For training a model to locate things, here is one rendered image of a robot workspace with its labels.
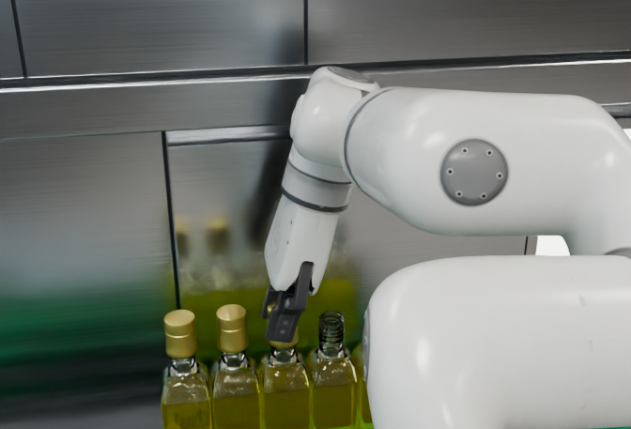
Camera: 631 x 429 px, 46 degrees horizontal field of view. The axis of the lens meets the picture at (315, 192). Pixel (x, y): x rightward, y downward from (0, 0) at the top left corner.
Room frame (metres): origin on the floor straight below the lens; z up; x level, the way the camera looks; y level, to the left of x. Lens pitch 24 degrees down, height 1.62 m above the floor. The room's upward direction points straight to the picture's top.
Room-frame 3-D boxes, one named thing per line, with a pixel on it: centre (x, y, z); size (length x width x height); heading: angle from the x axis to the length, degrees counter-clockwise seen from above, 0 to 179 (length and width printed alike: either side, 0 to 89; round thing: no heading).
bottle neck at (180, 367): (0.69, 0.15, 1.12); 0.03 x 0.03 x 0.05
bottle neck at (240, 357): (0.70, 0.09, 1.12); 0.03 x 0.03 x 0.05
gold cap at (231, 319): (0.70, 0.09, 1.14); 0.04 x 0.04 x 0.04
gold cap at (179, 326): (0.69, 0.15, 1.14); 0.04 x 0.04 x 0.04
